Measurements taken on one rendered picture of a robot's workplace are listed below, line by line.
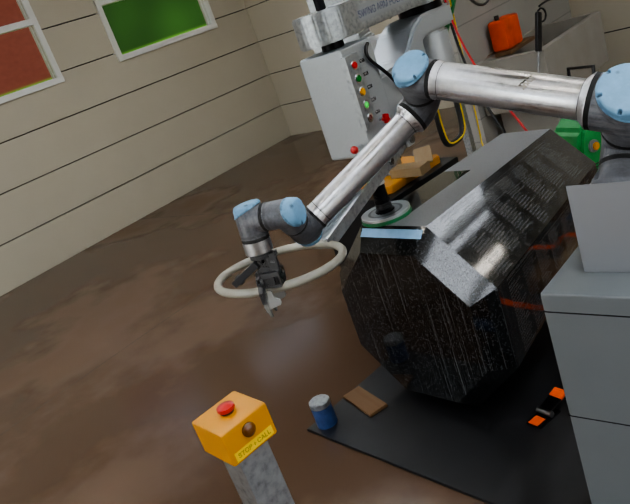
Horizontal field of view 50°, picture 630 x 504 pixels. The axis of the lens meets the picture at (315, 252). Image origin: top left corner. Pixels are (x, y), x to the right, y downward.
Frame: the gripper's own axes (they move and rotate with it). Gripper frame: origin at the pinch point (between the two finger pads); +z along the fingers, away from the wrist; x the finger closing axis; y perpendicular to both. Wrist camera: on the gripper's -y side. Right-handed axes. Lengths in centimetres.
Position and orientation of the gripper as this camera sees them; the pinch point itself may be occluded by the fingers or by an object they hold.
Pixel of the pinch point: (271, 310)
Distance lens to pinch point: 222.6
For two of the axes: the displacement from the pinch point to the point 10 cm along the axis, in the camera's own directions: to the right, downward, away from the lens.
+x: 1.8, -3.3, 9.3
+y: 9.5, -1.9, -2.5
